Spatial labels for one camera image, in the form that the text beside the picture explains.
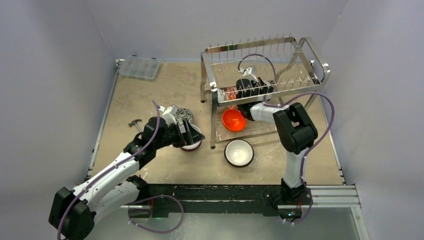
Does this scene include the clear plastic organizer box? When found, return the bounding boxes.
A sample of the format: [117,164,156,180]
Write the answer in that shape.
[119,55,162,82]

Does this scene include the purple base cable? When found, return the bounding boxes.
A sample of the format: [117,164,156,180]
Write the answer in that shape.
[127,194,185,235]

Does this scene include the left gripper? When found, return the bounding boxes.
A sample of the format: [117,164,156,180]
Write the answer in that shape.
[154,118,204,150]

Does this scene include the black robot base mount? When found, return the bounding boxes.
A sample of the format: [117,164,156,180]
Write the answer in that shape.
[126,175,313,220]

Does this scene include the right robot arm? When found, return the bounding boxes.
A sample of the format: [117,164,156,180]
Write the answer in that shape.
[237,101,318,204]

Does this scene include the solid orange bowl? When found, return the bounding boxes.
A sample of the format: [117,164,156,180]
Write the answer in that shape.
[221,109,247,132]

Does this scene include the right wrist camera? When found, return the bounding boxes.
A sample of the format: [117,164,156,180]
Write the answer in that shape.
[238,65,258,81]

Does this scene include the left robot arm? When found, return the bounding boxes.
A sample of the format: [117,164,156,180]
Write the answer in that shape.
[48,116,205,240]

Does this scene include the stainless steel dish rack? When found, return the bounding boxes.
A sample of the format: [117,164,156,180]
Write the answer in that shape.
[200,35,330,149]

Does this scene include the black hammer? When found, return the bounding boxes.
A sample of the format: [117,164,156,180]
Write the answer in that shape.
[128,119,142,133]

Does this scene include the white bowl with dark rim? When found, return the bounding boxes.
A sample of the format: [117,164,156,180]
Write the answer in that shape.
[223,139,255,168]

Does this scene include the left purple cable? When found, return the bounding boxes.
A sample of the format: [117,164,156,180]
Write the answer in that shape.
[56,100,162,240]

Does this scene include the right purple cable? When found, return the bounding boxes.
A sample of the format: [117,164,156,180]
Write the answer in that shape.
[237,53,336,226]

